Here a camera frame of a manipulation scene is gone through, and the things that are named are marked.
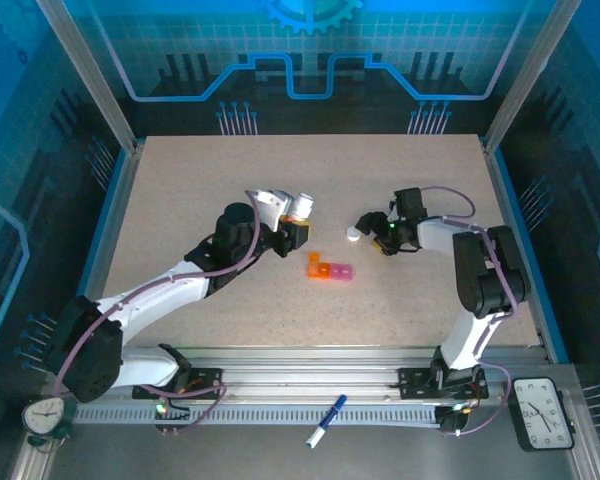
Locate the white orange pill bottle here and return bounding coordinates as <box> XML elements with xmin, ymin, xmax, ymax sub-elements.
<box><xmin>287</xmin><ymin>191</ymin><xmax>316</xmax><ymax>222</ymax></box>

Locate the orange pink pill organizer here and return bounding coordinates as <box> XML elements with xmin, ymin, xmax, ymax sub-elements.
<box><xmin>307</xmin><ymin>251</ymin><xmax>356</xmax><ymax>282</ymax></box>

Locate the aluminium front beam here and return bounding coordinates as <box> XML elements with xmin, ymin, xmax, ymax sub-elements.
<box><xmin>44</xmin><ymin>347</ymin><xmax>579</xmax><ymax>401</ymax></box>

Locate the blue white marker pen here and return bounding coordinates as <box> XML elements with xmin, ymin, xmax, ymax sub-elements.
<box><xmin>304</xmin><ymin>393</ymin><xmax>349</xmax><ymax>450</ymax></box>

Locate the black controller module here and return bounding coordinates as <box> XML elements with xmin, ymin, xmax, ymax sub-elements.
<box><xmin>437</xmin><ymin>403</ymin><xmax>474</xmax><ymax>436</ymax></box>
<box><xmin>152</xmin><ymin>394</ymin><xmax>192</xmax><ymax>435</ymax></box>

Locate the black rectangular clock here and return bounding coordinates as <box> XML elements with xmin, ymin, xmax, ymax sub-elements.
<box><xmin>510</xmin><ymin>375</ymin><xmax>576</xmax><ymax>454</ymax></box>

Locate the round white green clock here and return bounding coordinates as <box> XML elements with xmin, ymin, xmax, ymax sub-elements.
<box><xmin>20</xmin><ymin>396</ymin><xmax>79</xmax><ymax>449</ymax></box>

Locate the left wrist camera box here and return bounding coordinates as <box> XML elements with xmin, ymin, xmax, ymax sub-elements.
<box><xmin>243</xmin><ymin>188</ymin><xmax>295</xmax><ymax>221</ymax></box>

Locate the aluminium side rail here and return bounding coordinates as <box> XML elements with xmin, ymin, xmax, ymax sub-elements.
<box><xmin>479</xmin><ymin>137</ymin><xmax>574</xmax><ymax>365</ymax></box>
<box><xmin>54</xmin><ymin>139</ymin><xmax>144</xmax><ymax>365</ymax></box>

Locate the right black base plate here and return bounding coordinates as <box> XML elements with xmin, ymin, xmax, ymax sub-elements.
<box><xmin>397</xmin><ymin>367</ymin><xmax>489</xmax><ymax>400</ymax></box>

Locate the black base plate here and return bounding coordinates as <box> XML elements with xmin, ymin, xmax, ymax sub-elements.
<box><xmin>397</xmin><ymin>367</ymin><xmax>489</xmax><ymax>400</ymax></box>
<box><xmin>132</xmin><ymin>367</ymin><xmax>226</xmax><ymax>400</ymax></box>

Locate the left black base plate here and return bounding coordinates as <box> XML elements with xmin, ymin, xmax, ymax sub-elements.
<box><xmin>132</xmin><ymin>367</ymin><xmax>226</xmax><ymax>400</ymax></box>

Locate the grey slotted cable duct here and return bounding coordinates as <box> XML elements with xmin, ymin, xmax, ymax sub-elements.
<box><xmin>72</xmin><ymin>403</ymin><xmax>444</xmax><ymax>427</ymax></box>

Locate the aluminium frame post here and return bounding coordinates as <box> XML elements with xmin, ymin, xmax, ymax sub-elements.
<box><xmin>482</xmin><ymin>0</ymin><xmax>584</xmax><ymax>154</ymax></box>
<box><xmin>35</xmin><ymin>0</ymin><xmax>144</xmax><ymax>154</ymax></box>

